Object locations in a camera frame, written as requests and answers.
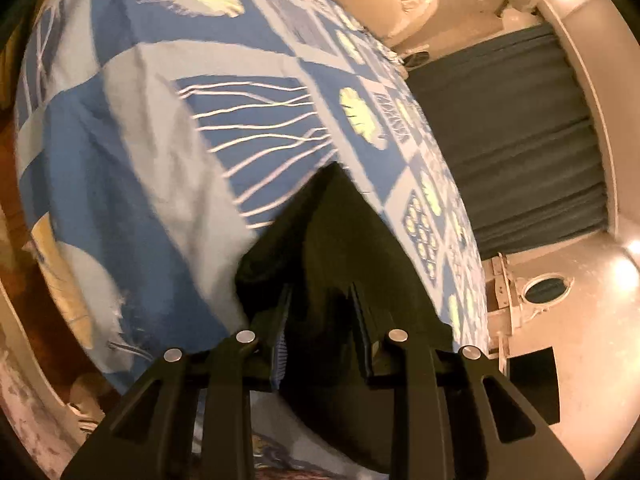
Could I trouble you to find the dark grey curtain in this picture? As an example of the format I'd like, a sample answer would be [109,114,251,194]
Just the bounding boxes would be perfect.
[408,24,608,259]

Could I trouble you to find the oval wall mirror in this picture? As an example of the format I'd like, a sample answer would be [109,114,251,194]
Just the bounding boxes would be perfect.
[520,273,575,311]

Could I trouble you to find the black wall television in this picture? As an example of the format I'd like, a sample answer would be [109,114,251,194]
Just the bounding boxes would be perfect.
[508,347,561,425]

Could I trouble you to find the blue white patterned bedspread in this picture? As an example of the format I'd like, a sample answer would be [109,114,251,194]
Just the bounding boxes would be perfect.
[13,0,490,480]

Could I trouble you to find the white dresser shelf unit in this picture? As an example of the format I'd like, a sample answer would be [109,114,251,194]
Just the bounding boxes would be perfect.
[486,252,523,376]

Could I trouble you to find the black pants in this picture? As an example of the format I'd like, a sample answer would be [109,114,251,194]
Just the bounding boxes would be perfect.
[235,164,454,479]

